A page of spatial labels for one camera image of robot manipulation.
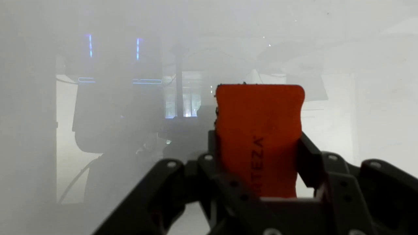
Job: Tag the white glass whiteboard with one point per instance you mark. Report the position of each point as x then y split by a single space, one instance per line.
108 86

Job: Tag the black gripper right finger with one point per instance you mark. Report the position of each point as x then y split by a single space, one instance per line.
360 196

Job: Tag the orange board duster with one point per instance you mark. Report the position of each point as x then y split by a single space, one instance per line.
258 139

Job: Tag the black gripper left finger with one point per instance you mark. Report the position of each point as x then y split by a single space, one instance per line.
190 196

